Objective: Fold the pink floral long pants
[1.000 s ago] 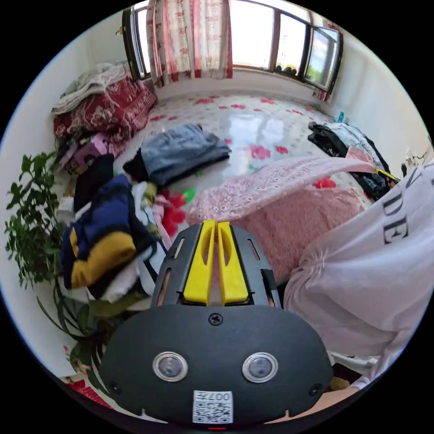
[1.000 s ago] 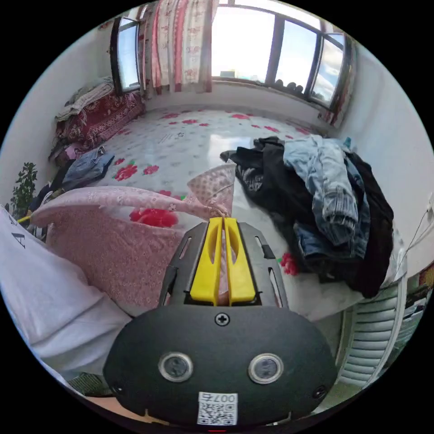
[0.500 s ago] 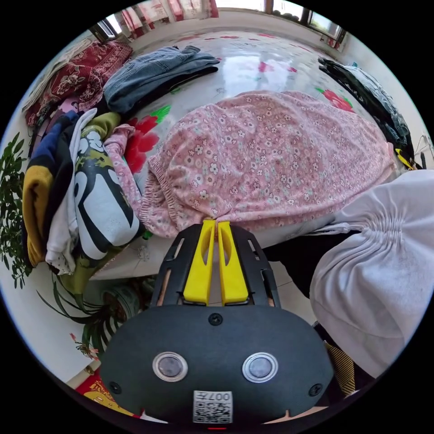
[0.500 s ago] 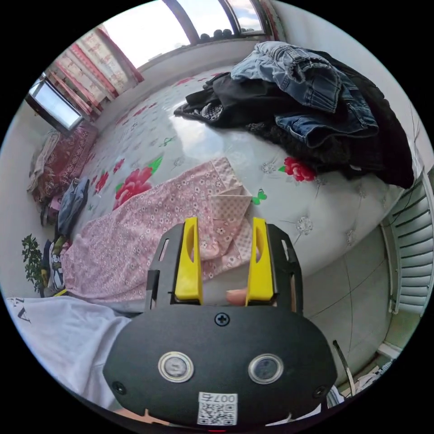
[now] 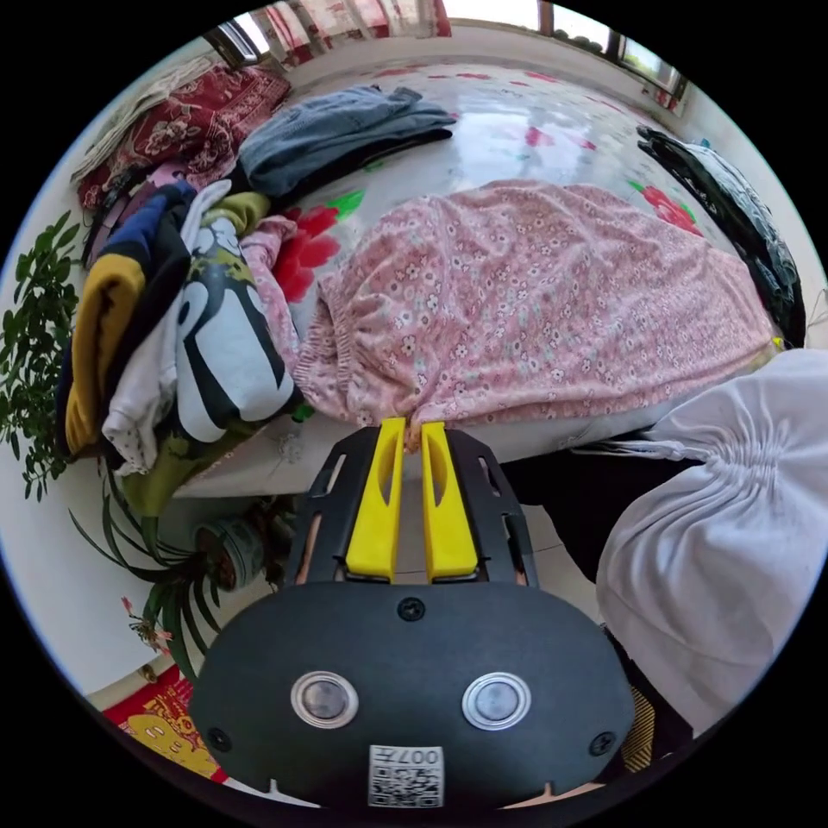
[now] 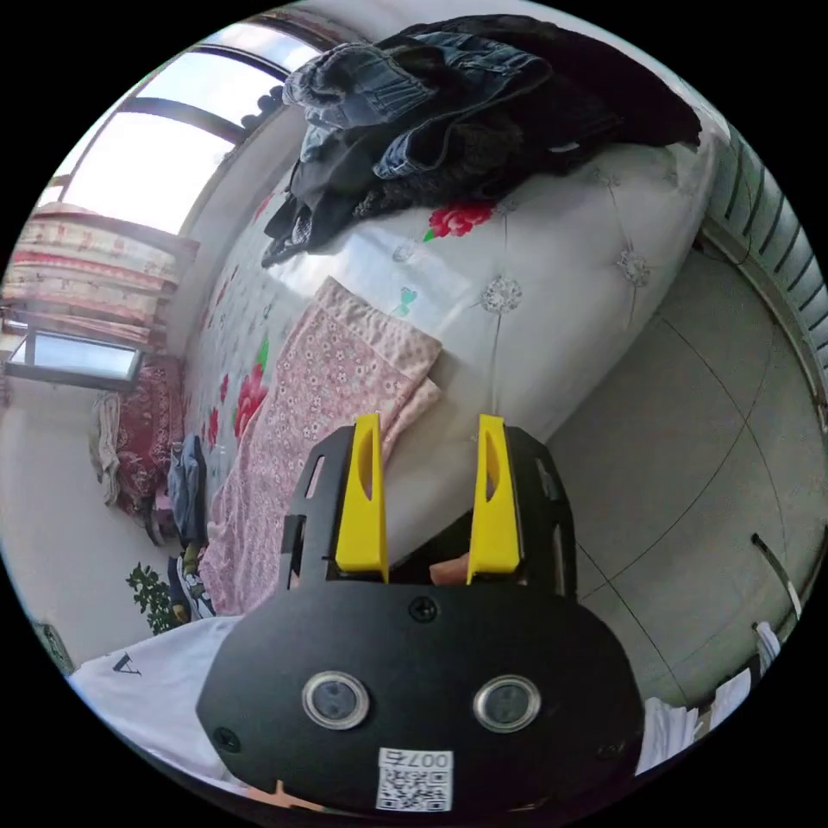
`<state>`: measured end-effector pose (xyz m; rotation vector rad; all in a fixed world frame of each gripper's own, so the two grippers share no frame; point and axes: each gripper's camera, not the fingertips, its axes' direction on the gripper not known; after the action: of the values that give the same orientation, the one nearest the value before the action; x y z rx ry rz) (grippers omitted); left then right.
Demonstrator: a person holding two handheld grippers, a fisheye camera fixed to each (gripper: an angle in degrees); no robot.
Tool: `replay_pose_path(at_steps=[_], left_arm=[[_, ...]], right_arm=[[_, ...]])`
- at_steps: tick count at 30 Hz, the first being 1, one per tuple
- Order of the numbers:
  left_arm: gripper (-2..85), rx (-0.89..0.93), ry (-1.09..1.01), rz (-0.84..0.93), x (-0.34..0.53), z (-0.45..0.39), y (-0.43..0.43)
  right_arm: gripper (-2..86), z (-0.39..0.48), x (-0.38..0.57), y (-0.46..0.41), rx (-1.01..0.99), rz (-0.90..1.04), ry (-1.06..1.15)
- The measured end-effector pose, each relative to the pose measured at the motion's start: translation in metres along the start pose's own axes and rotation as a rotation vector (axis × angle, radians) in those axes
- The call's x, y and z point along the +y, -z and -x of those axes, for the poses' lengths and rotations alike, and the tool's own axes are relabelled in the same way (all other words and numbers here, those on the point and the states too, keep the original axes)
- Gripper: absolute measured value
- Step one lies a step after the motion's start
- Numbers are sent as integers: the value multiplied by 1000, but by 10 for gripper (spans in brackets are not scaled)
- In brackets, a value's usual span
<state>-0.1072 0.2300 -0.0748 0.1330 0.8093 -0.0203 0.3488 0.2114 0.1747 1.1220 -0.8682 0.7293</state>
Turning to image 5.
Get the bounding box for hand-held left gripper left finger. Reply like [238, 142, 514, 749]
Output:
[344, 417, 407, 581]

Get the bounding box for red patterned curtain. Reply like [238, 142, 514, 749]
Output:
[258, 0, 454, 43]

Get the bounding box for leafy green plant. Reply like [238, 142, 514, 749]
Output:
[0, 210, 84, 505]

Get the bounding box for person's left hand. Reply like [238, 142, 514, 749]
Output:
[511, 780, 609, 810]

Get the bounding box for red floral quilt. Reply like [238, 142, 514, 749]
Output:
[69, 54, 293, 211]

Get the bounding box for pile of dark clothes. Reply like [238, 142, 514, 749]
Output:
[636, 126, 808, 352]

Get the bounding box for pile of folded jeans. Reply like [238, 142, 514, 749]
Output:
[234, 84, 459, 200]

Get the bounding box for potted plant with long leaves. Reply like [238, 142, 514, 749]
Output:
[69, 465, 300, 681]

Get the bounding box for red printed carton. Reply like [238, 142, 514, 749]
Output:
[102, 664, 229, 785]

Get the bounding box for bed with floral sheet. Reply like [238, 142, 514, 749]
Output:
[172, 59, 806, 500]

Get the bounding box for person's body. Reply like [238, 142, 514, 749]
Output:
[504, 348, 828, 775]

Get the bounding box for pink floral long pants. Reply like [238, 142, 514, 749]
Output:
[294, 179, 779, 432]

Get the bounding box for window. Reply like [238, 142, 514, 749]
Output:
[444, 0, 690, 102]

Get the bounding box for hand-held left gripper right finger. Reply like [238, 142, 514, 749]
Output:
[420, 421, 485, 582]

